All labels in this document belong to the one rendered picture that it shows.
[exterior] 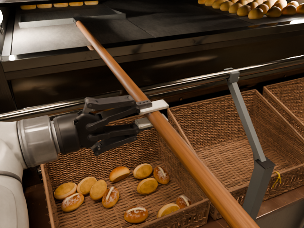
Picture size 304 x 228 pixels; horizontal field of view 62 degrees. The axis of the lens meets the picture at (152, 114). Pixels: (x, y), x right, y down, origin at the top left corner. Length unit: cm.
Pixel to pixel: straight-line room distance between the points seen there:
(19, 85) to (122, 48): 42
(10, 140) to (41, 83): 62
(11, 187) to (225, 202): 31
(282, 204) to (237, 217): 93
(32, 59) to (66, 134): 58
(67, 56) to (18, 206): 69
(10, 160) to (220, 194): 33
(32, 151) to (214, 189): 31
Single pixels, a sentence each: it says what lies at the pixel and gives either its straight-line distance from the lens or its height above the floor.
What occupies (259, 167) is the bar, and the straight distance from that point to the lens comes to 87.
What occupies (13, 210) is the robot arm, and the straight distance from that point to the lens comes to 42.
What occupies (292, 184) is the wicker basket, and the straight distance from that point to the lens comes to 135.
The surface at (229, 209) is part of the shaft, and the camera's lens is 38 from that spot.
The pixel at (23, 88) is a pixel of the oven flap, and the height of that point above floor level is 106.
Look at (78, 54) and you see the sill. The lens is 104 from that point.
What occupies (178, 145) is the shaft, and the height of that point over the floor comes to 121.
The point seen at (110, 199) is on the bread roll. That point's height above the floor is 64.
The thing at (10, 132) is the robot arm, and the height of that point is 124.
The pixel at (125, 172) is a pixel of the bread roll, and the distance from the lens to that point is 121.
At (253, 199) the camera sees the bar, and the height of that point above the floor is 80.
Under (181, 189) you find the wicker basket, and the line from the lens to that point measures 121.
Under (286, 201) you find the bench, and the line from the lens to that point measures 132.
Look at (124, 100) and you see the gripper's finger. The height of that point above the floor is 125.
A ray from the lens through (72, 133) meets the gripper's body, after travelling 49.
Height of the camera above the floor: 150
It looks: 33 degrees down
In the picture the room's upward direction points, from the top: straight up
